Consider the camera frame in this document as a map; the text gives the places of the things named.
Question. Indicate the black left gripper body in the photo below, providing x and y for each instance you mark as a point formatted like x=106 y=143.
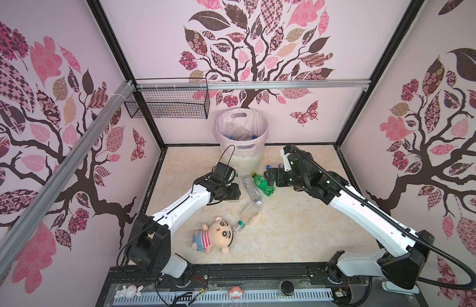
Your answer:
x=228 y=192

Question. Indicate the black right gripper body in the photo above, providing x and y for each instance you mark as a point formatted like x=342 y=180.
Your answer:
x=286 y=178

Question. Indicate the crushed clear plastic bottle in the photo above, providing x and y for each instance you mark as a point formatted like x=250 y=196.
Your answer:
x=237 y=132

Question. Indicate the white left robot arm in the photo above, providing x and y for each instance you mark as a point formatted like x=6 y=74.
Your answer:
x=149 y=245

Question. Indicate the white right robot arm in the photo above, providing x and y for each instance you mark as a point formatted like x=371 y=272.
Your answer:
x=400 y=259

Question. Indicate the white ribbed trash bin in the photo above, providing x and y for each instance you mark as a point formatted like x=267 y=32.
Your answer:
x=244 y=159

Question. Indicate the tall clear bottle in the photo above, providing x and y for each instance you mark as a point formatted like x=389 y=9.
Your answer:
x=252 y=190

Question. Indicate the small blue label bottle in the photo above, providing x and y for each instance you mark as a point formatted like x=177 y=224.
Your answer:
x=279 y=166

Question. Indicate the green plastic bottle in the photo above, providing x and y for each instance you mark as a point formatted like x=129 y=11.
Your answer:
x=262 y=184

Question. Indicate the square clear bottle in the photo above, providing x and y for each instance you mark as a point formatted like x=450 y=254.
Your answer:
x=250 y=212

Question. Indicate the clear bottle green cap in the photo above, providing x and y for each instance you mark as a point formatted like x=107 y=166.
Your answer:
x=239 y=227

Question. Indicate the cartoon boy plush doll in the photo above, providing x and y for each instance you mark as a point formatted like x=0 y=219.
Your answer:
x=219 y=235

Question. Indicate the red white small figurine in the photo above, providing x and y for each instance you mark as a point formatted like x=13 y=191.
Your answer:
x=235 y=293

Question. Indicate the black round knob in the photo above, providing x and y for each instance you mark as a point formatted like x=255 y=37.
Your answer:
x=286 y=288

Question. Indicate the white vent strip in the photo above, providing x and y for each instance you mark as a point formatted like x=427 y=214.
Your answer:
x=222 y=297

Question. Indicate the white bunny figurine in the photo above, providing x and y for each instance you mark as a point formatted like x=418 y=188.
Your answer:
x=129 y=292

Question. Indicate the black wire basket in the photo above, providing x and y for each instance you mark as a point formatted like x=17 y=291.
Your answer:
x=174 y=98

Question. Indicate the aluminium rail back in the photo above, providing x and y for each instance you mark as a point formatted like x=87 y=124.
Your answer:
x=259 y=85

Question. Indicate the aluminium rail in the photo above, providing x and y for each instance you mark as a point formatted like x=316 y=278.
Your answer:
x=16 y=238
x=259 y=85

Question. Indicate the white handle device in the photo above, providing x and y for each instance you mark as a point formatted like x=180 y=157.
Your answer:
x=391 y=287

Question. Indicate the aluminium rail left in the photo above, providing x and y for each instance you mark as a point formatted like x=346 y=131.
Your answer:
x=16 y=238

